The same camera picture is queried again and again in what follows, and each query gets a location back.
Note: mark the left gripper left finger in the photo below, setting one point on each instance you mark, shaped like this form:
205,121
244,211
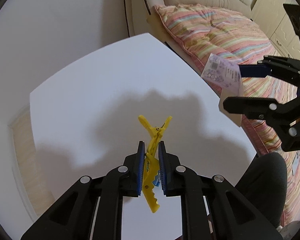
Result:
92,207

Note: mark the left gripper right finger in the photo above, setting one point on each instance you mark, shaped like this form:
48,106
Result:
211,208

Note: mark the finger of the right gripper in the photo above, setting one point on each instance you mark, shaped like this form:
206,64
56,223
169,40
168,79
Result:
265,70
255,107

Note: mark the pink paper packet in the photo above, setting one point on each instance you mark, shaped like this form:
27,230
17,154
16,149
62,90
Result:
223,73

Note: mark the blue binder clip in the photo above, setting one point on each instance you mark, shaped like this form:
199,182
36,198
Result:
160,180

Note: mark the yellow plastic hair clip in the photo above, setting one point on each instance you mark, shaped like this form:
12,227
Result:
151,165

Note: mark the cream wardrobe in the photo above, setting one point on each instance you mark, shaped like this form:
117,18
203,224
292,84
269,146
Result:
273,20

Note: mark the white bedside table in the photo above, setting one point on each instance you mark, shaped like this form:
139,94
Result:
85,122

